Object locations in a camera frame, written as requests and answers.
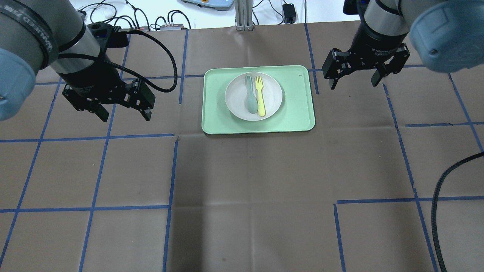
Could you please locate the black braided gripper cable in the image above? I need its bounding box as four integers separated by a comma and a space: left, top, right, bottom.
57, 29, 178, 93

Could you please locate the pale green plastic spoon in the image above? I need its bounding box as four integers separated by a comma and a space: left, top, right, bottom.
244, 75, 258, 114

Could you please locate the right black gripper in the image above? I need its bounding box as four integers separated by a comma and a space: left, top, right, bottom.
322, 23, 410, 90

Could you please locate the aluminium frame post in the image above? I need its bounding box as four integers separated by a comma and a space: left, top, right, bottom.
234, 0, 254, 31

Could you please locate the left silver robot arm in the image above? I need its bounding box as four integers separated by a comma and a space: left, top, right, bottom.
0, 0, 155, 122

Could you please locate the light green plastic tray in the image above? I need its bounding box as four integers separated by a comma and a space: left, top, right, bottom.
201, 65, 316, 134

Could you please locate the beige round plate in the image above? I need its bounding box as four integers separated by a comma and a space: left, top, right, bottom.
225, 72, 284, 122

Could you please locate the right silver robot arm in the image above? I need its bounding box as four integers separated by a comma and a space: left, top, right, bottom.
322, 0, 484, 89

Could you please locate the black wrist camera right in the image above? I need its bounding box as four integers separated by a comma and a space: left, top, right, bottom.
343, 0, 369, 16

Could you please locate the black usb hub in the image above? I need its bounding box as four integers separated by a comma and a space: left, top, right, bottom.
135, 26, 152, 32
157, 23, 187, 31

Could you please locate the black power adapter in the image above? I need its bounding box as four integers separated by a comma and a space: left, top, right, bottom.
282, 3, 297, 24

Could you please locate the yellow plastic fork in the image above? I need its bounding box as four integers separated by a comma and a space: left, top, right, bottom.
255, 76, 266, 117

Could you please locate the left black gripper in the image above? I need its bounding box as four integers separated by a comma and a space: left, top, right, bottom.
60, 63, 155, 122

